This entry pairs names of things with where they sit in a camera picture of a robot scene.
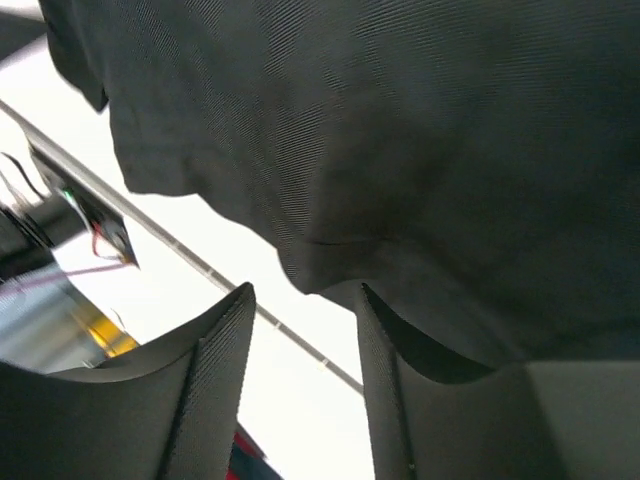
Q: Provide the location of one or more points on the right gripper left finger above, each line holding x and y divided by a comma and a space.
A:
164, 410

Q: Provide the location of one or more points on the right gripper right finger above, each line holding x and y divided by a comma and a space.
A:
434, 414

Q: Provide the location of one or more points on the front aluminium frame rail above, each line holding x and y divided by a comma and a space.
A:
67, 166

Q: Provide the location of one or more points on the black pleated skirt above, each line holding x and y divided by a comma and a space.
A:
475, 162

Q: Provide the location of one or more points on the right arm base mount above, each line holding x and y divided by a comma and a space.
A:
31, 231

